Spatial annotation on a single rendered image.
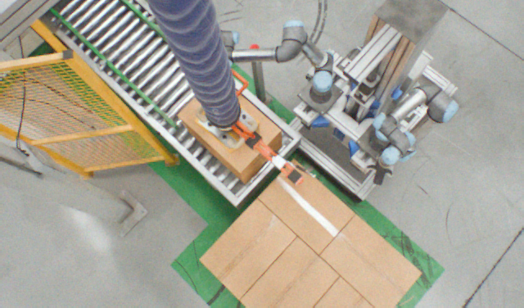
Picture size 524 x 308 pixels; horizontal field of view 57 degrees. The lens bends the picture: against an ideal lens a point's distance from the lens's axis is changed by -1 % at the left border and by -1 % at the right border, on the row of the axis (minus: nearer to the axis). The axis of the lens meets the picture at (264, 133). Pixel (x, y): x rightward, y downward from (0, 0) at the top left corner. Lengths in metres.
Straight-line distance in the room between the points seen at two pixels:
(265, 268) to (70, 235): 1.77
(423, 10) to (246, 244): 2.01
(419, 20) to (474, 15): 2.61
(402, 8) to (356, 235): 1.75
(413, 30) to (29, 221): 3.49
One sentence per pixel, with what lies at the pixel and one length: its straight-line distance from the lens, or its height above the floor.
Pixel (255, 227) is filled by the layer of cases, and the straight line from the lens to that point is 3.53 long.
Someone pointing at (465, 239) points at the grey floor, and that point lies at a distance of 4.32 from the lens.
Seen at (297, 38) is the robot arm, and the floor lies 1.62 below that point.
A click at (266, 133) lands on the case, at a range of 3.24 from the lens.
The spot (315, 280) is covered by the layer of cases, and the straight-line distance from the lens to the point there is 3.52.
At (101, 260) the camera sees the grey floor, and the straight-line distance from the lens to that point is 4.33.
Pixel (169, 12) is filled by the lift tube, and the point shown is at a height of 2.57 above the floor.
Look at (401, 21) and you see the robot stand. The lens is 2.38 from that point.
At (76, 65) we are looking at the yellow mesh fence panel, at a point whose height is 2.02.
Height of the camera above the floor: 4.05
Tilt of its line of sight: 74 degrees down
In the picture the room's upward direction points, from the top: 9 degrees counter-clockwise
